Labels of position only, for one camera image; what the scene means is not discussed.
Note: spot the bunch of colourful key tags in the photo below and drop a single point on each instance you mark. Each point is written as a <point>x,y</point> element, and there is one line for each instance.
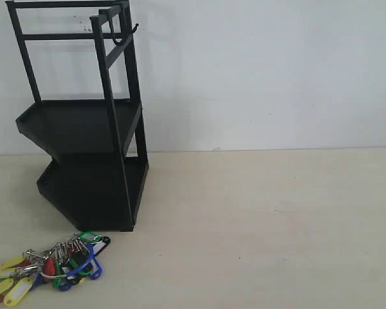
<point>64,265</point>

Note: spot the black metal two-tier rack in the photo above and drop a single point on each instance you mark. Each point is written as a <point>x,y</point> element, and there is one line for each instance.
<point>98,150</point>

